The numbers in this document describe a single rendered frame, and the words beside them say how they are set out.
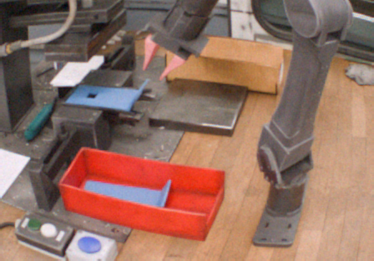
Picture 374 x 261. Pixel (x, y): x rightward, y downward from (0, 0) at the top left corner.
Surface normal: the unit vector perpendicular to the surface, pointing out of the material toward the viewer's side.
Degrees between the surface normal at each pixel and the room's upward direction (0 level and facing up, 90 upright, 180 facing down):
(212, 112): 0
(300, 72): 91
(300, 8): 90
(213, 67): 90
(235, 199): 0
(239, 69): 90
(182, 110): 0
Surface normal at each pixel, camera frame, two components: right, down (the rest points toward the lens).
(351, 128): -0.03, -0.85
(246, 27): -0.33, 0.50
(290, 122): -0.77, 0.23
